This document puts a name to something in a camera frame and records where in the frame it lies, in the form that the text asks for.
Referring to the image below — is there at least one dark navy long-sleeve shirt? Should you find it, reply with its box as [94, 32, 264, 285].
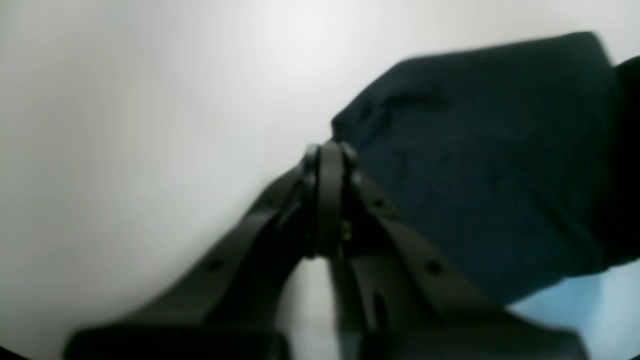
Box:
[331, 32, 639, 305]

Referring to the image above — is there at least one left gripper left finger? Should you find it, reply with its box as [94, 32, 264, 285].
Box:
[62, 145, 320, 360]

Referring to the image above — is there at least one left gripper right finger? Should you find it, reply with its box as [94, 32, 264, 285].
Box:
[316, 141, 588, 360]

